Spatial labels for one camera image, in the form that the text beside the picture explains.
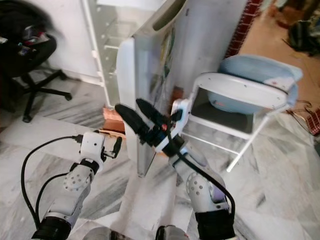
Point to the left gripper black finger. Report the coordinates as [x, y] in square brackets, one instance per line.
[118, 144]

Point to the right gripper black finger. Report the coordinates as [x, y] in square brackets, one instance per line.
[131, 120]
[150, 112]

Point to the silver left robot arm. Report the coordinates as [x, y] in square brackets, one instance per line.
[75, 182]

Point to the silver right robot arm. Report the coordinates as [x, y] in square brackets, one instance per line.
[200, 190]

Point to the white fridge body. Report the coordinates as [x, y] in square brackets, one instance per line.
[110, 85]

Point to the red brick stack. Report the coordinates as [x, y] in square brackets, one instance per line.
[177, 95]
[111, 120]

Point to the white folding chair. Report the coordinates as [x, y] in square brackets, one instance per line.
[235, 90]

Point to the grey right robot leg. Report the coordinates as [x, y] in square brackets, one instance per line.
[170, 234]

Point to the black office chair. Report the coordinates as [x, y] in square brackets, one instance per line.
[42, 50]

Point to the light blue plastic tub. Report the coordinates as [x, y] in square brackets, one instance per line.
[260, 67]

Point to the black clothes pile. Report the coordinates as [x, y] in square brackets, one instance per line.
[25, 15]

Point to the black backpack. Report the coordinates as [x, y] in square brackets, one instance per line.
[305, 37]

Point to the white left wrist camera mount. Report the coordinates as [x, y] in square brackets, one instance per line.
[97, 145]

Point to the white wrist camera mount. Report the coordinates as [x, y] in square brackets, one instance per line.
[97, 145]
[182, 106]

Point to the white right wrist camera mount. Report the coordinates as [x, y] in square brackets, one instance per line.
[182, 106]

